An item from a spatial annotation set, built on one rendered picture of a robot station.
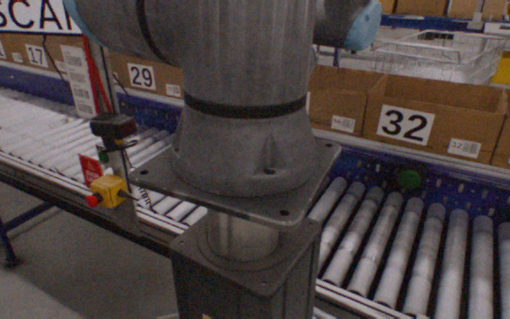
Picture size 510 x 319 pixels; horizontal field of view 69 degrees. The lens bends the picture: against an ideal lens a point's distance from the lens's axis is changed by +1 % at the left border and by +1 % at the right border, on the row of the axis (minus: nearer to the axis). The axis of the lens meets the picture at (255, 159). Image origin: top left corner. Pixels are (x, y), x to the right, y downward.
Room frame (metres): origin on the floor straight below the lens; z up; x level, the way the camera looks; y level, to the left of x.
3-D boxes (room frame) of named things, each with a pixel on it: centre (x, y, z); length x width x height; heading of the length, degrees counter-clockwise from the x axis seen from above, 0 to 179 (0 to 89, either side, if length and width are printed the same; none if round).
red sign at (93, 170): (0.97, 0.48, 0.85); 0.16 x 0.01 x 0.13; 60
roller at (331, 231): (0.89, -0.25, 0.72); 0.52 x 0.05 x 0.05; 150
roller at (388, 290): (0.80, -0.42, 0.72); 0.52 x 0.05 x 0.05; 150
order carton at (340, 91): (1.40, -0.28, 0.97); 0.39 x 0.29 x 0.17; 60
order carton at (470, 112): (1.21, -0.62, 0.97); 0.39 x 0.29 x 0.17; 60
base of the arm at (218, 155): (0.43, 0.01, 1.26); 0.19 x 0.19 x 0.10
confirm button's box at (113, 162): (0.93, 0.42, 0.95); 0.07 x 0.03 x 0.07; 60
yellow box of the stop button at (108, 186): (0.89, 0.41, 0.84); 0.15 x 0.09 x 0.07; 60
